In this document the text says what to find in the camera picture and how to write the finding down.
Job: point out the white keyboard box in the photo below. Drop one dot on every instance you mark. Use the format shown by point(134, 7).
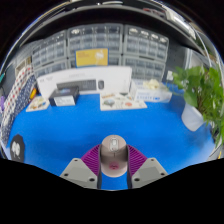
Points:
point(113, 75)

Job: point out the white and blue tissue box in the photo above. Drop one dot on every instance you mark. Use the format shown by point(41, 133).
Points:
point(151, 93)

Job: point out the black flower-shaped mouse pad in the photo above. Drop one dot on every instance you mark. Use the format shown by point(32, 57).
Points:
point(17, 148)

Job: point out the small black box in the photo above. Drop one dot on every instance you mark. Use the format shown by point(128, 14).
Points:
point(63, 96)

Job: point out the small orange yellow object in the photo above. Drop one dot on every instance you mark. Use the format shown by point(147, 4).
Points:
point(32, 94)

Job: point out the yellow card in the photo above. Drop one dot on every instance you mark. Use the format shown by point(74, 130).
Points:
point(91, 57)

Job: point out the dark wall shelf unit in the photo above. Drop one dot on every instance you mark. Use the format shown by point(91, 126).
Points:
point(100, 13)

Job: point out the red blue checked cloth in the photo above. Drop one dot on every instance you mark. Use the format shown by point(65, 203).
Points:
point(16, 91)

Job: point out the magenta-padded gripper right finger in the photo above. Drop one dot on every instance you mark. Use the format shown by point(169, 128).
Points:
point(150, 170)

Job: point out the beige computer mouse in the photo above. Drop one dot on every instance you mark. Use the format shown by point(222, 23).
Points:
point(113, 156)

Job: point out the green plant in white pot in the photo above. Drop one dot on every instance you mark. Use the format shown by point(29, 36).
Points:
point(200, 90)

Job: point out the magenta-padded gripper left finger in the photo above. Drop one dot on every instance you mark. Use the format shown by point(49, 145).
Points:
point(78, 171)

